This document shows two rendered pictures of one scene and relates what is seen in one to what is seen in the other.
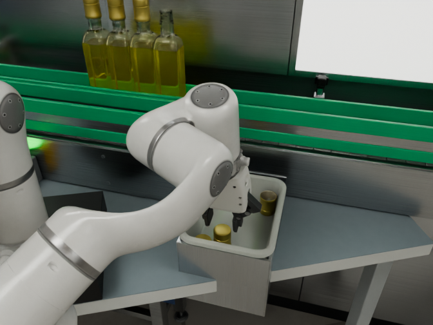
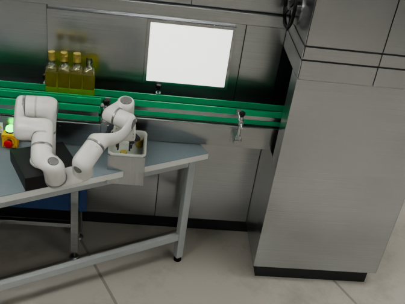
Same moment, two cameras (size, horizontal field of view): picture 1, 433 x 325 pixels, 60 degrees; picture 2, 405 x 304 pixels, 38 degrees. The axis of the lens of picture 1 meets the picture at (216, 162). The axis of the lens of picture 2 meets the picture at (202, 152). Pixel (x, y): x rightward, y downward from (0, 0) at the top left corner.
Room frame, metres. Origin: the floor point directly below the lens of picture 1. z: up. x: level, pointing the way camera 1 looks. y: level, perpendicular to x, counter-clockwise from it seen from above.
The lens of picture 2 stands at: (-1.71, 0.53, 2.32)
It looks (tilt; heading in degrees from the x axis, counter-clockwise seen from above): 32 degrees down; 337
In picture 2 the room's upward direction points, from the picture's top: 8 degrees clockwise
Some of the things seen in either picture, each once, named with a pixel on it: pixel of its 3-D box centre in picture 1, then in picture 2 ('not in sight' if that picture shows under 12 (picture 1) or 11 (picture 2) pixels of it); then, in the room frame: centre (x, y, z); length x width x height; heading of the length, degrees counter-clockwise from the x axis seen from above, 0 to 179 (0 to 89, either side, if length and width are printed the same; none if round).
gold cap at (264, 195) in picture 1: (267, 203); (139, 142); (0.62, -0.11, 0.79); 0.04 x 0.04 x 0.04
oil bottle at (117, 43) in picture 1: (125, 75); (64, 85); (0.86, 0.22, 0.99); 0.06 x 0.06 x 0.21; 76
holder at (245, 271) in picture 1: (238, 216); (128, 148); (0.59, -0.05, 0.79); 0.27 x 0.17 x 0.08; 165
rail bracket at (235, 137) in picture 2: not in sight; (238, 129); (0.52, -0.57, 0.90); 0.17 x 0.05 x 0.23; 165
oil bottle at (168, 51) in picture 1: (171, 80); (88, 88); (0.83, 0.11, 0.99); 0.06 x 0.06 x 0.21; 75
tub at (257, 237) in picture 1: (236, 222); (127, 149); (0.56, -0.04, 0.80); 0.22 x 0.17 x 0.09; 165
